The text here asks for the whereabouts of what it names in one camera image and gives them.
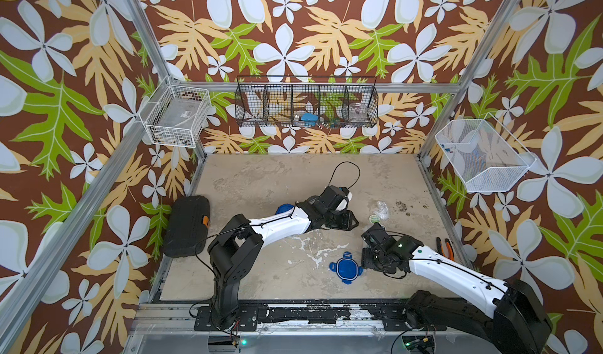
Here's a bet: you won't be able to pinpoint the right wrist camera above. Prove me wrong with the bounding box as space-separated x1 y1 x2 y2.
361 223 391 251

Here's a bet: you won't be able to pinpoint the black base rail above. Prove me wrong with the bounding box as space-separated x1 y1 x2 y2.
194 299 448 332

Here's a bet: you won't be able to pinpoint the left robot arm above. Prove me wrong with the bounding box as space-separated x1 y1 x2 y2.
207 185 359 330

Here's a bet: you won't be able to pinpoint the orange handled pliers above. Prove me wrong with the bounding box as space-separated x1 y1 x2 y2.
436 237 455 261

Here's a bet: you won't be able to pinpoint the black wire basket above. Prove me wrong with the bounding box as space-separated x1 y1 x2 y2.
233 75 378 129

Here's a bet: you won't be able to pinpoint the clear jar blue lid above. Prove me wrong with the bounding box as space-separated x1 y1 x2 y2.
276 204 295 214

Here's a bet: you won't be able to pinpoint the white mesh basket right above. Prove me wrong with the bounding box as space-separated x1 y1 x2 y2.
435 114 536 194

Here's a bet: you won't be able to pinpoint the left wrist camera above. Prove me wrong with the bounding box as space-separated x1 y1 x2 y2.
335 187 353 211

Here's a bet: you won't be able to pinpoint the blue object in basket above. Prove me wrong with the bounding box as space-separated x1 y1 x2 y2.
301 113 319 127

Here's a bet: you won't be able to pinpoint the black tool case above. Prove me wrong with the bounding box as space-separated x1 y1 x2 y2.
163 195 210 258

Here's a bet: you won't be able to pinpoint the white wire basket left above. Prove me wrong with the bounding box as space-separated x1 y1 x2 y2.
138 78 213 148

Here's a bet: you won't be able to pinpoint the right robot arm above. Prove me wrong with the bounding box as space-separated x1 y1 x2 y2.
362 225 553 353

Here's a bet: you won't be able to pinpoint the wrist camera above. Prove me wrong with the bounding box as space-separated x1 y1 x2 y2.
335 187 353 211
361 223 391 251

